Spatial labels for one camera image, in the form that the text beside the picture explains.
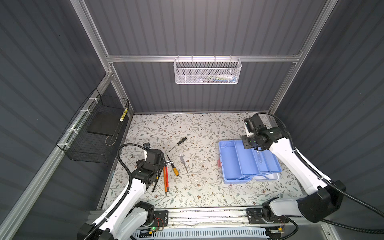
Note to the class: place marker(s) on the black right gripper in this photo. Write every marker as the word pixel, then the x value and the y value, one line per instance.
pixel 245 145

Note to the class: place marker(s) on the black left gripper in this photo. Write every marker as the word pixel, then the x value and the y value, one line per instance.
pixel 140 163

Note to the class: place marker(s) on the silver tweezers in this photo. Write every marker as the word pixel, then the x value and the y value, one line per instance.
pixel 181 156

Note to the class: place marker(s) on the white and blue tool box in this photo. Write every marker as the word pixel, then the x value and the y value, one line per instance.
pixel 240 165

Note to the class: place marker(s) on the black handled screwdriver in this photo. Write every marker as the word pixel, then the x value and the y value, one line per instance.
pixel 177 144

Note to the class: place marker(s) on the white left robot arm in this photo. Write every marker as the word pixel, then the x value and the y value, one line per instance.
pixel 127 213

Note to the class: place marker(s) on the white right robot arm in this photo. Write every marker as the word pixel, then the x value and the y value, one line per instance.
pixel 324 196

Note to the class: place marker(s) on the floral table mat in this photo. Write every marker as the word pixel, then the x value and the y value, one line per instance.
pixel 203 186

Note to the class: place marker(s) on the yellow marker pen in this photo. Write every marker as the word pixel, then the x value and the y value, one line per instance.
pixel 123 114

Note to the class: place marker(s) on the black foam pad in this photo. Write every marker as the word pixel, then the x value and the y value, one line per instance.
pixel 106 124

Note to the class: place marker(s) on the black yellow wire stripper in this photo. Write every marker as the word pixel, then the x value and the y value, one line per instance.
pixel 156 182

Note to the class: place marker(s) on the red handled pliers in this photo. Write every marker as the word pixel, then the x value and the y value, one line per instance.
pixel 166 181

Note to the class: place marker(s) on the yellow handled screwdriver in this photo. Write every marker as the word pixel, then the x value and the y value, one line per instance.
pixel 176 172

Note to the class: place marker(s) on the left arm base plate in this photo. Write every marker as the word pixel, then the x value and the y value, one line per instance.
pixel 160 219

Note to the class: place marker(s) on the black wire basket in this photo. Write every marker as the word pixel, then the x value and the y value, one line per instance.
pixel 79 145

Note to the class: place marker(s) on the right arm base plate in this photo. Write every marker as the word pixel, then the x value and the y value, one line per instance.
pixel 259 216

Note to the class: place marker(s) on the white wire mesh basket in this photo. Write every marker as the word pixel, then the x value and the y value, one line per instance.
pixel 207 71

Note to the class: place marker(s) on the white vented cable duct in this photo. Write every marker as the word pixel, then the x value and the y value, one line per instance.
pixel 204 234

